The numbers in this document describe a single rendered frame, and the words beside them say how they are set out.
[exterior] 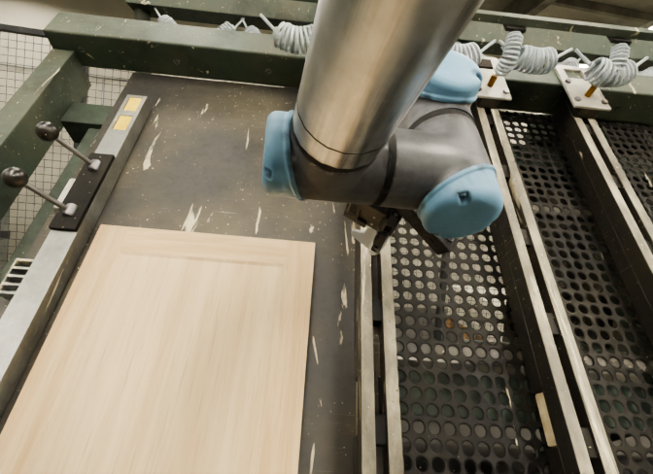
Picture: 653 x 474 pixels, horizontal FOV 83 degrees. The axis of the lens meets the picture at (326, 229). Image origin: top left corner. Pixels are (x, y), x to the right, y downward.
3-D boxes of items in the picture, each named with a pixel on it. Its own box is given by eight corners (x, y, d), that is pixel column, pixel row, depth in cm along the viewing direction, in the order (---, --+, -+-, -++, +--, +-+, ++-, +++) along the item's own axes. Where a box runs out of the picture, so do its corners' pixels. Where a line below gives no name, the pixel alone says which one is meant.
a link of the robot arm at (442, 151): (374, 238, 35) (362, 155, 41) (479, 247, 37) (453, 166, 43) (406, 185, 29) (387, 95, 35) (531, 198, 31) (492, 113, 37)
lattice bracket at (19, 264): (6, 299, 67) (-6, 292, 64) (25, 265, 71) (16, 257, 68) (28, 301, 67) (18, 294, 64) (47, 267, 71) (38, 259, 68)
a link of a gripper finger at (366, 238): (351, 239, 68) (361, 209, 60) (378, 255, 67) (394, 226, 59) (342, 251, 66) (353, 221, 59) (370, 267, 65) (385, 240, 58)
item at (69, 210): (65, 223, 73) (-10, 182, 63) (73, 209, 75) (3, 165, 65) (78, 220, 71) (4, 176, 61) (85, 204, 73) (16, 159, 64)
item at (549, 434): (547, 447, 60) (558, 446, 58) (533, 394, 65) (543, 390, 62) (565, 448, 60) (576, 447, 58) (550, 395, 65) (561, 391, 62)
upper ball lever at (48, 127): (89, 178, 79) (26, 134, 70) (96, 165, 82) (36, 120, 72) (102, 174, 78) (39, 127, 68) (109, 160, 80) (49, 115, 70)
